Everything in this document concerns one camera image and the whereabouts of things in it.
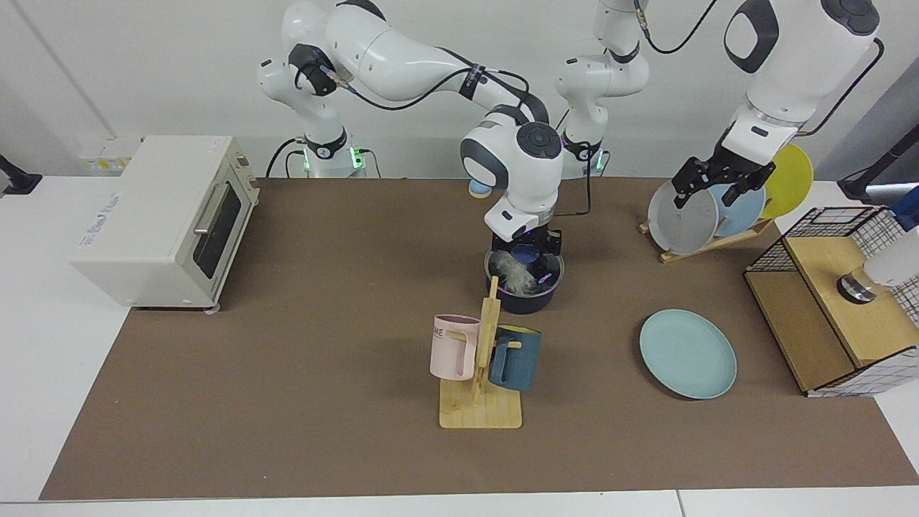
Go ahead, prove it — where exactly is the glass lid with blue knob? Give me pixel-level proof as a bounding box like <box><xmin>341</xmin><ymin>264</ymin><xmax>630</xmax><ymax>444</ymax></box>
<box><xmin>485</xmin><ymin>243</ymin><xmax>565</xmax><ymax>295</ymax></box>

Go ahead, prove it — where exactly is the white vermicelli bundle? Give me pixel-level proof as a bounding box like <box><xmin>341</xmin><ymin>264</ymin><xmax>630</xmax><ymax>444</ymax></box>
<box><xmin>492</xmin><ymin>255</ymin><xmax>541</xmax><ymax>295</ymax></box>

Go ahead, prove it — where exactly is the light blue plate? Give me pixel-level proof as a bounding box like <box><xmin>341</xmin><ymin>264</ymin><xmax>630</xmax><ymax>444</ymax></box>
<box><xmin>704</xmin><ymin>180</ymin><xmax>767</xmax><ymax>238</ymax></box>

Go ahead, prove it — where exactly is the grey plate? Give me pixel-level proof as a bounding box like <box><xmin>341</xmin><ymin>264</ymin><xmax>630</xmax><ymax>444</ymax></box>
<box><xmin>647</xmin><ymin>180</ymin><xmax>720</xmax><ymax>255</ymax></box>

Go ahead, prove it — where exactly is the wooden plate rack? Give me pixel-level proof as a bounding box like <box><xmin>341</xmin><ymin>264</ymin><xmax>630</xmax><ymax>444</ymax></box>
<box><xmin>639</xmin><ymin>218</ymin><xmax>775</xmax><ymax>264</ymax></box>

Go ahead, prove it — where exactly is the yellow plate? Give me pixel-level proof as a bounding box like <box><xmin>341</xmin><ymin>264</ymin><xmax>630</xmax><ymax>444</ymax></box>
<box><xmin>760</xmin><ymin>142</ymin><xmax>814</xmax><ymax>220</ymax></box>

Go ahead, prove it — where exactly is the teal plate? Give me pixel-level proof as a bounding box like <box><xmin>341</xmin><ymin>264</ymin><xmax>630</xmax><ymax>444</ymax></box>
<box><xmin>639</xmin><ymin>309</ymin><xmax>738</xmax><ymax>400</ymax></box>

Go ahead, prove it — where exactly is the dark blue cup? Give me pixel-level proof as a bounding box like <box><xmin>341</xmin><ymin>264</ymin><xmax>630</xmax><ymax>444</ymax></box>
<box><xmin>488</xmin><ymin>325</ymin><xmax>543</xmax><ymax>392</ymax></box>

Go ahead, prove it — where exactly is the pink cup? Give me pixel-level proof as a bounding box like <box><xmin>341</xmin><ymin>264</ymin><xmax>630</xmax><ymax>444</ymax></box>
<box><xmin>429</xmin><ymin>314</ymin><xmax>481</xmax><ymax>381</ymax></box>

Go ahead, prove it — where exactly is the wooden cup stand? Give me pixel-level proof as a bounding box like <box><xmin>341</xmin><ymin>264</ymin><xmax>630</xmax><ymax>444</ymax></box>
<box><xmin>439</xmin><ymin>276</ymin><xmax>523</xmax><ymax>430</ymax></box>

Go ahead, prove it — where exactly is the white bottle with silver cap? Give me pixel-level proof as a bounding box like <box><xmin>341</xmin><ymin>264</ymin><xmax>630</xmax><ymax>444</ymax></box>
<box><xmin>836</xmin><ymin>244</ymin><xmax>919</xmax><ymax>305</ymax></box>

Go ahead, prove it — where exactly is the small blue object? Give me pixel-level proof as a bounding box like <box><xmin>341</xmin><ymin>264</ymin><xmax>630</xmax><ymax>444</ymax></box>
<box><xmin>889</xmin><ymin>185</ymin><xmax>919</xmax><ymax>232</ymax></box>

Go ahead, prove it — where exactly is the brown table cloth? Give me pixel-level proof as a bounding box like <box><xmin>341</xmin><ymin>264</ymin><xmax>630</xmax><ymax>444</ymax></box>
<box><xmin>39</xmin><ymin>177</ymin><xmax>919</xmax><ymax>501</ymax></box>

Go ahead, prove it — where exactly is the pale toaster oven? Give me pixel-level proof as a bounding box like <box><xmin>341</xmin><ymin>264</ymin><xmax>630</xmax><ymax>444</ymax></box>
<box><xmin>70</xmin><ymin>135</ymin><xmax>261</xmax><ymax>315</ymax></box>

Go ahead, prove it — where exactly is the black pot with blue handle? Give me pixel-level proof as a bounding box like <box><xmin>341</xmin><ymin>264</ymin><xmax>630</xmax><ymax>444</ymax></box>
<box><xmin>485</xmin><ymin>243</ymin><xmax>565</xmax><ymax>315</ymax></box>

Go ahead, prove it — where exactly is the black clamp mount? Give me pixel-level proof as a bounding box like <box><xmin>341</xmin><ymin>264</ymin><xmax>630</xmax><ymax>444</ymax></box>
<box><xmin>836</xmin><ymin>126</ymin><xmax>919</xmax><ymax>202</ymax></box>
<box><xmin>0</xmin><ymin>154</ymin><xmax>42</xmax><ymax>196</ymax></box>

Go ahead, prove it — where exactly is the wire basket with wooden floor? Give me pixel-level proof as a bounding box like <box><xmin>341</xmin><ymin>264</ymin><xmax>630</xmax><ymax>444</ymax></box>
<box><xmin>744</xmin><ymin>206</ymin><xmax>919</xmax><ymax>398</ymax></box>

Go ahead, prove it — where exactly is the black base cable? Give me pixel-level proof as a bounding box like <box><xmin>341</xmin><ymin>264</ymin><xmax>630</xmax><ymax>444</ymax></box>
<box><xmin>266</xmin><ymin>136</ymin><xmax>308</xmax><ymax>179</ymax></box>

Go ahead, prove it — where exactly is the white wall socket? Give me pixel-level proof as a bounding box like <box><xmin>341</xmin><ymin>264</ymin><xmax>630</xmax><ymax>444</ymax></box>
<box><xmin>78</xmin><ymin>136</ymin><xmax>144</xmax><ymax>174</ymax></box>

